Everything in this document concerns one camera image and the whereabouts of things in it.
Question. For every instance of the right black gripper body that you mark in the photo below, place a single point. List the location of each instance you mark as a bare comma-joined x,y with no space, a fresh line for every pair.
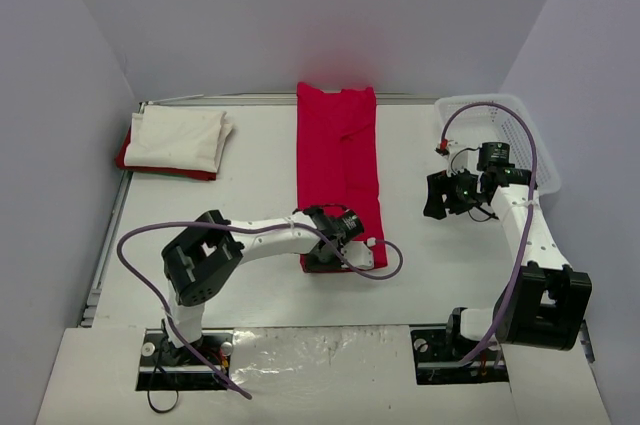
445,193

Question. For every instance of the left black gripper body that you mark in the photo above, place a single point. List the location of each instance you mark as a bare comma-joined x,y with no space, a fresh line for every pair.
323,255

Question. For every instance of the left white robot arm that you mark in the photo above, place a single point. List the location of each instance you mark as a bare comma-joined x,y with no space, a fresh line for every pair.
199,261

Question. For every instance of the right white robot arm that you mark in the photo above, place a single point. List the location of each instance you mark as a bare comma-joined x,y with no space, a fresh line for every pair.
545,300

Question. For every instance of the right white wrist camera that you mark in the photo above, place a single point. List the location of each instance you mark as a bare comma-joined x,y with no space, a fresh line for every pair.
457,155

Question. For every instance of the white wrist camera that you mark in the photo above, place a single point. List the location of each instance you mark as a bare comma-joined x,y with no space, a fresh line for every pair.
359,255
457,155

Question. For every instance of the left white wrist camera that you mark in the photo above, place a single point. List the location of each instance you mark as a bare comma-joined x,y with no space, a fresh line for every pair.
359,255

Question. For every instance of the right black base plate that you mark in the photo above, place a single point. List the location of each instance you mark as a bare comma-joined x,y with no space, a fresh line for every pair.
437,359

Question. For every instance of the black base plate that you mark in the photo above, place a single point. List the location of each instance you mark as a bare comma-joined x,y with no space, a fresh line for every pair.
162,367
437,359

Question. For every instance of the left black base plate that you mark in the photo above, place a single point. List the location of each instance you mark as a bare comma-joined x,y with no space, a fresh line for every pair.
162,367

